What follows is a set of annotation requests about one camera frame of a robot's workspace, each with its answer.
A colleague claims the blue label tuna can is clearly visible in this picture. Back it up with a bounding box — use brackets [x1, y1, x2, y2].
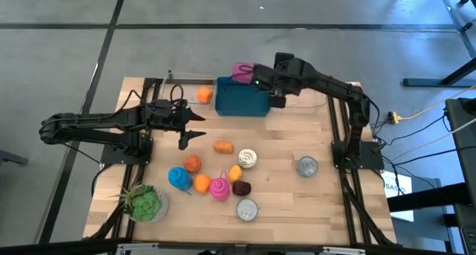
[236, 198, 260, 222]

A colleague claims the clear plastic bin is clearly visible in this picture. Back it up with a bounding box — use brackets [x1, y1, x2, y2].
[160, 71, 217, 107]
[269, 80, 330, 111]

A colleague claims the dark brown toy food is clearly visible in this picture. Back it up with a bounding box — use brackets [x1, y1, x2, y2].
[232, 180, 252, 197]

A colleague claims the black desk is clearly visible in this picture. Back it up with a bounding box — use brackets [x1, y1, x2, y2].
[444, 97, 476, 255]

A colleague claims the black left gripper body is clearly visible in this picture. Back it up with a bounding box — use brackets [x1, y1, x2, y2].
[143, 97, 193, 135]

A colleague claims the teal plastic bin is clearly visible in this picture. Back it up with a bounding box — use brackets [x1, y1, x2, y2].
[214, 76, 271, 117]

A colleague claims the black aluminium table frame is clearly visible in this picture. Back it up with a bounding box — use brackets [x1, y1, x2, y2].
[0, 76, 476, 255]

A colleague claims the wrinkled orange toy fruit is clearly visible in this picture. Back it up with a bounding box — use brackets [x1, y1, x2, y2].
[182, 155, 202, 174]

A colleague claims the beige floor cable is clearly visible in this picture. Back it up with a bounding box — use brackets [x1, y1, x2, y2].
[390, 117, 476, 161]

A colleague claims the gold top tin can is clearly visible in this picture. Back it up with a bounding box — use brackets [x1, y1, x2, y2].
[237, 148, 258, 170]

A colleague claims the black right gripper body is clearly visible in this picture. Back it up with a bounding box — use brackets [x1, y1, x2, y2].
[252, 52, 298, 100]

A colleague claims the grey object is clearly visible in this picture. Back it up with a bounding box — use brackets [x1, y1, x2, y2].
[0, 149, 30, 167]

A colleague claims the teal label tin can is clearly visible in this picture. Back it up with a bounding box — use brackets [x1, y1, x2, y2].
[296, 155, 319, 178]

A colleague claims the yellow toy lemon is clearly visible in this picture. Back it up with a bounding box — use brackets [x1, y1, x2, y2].
[228, 164, 243, 184]

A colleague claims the black furniture beam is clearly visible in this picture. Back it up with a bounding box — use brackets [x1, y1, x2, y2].
[386, 182, 472, 213]

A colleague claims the oblong orange toy vegetable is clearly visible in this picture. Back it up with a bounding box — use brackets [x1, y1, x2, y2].
[213, 141, 235, 155]

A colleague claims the small orange toy fruit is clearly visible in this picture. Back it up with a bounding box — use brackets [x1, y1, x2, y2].
[196, 86, 213, 104]

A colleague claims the green succulent in pot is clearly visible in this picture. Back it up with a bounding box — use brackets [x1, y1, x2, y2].
[111, 183, 170, 225]

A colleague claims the white paper sign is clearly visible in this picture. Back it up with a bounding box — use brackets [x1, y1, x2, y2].
[382, 170, 414, 222]

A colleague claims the smooth orange toy fruit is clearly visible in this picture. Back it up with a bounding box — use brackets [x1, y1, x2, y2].
[193, 173, 213, 195]

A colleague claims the yellow floor cable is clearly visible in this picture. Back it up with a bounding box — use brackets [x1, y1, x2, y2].
[399, 84, 476, 121]

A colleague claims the black stand base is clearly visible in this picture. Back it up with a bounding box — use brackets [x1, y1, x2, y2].
[402, 0, 476, 88]

